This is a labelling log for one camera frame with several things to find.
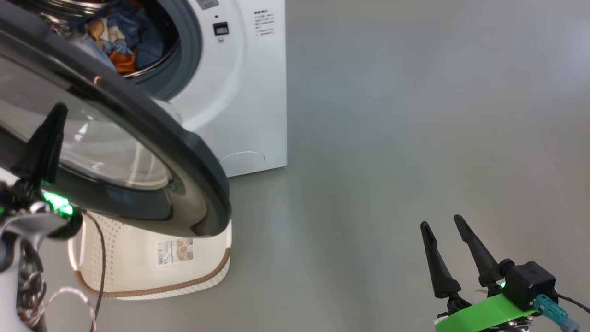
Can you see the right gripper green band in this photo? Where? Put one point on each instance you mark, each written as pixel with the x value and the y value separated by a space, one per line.
pixel 479 318

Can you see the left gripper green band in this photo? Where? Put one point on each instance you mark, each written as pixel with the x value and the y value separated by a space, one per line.
pixel 41 212

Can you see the dark grey round washer door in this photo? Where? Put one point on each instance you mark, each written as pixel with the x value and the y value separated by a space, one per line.
pixel 138 152

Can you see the blue cartoon print clothing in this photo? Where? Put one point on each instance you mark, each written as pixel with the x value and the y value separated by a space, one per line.
pixel 138 41

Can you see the cream perforated laundry basket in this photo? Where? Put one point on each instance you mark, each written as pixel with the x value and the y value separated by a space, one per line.
pixel 138 276

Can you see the printed sticker inside basket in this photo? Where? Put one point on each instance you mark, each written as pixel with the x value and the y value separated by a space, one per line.
pixel 175 251

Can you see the black washer door lock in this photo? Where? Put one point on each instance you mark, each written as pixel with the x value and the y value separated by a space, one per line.
pixel 221 28

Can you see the white front-load washing machine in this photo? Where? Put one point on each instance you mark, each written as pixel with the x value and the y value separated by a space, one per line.
pixel 258 101

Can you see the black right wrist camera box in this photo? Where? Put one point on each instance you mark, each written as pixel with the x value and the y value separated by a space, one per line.
pixel 528 281

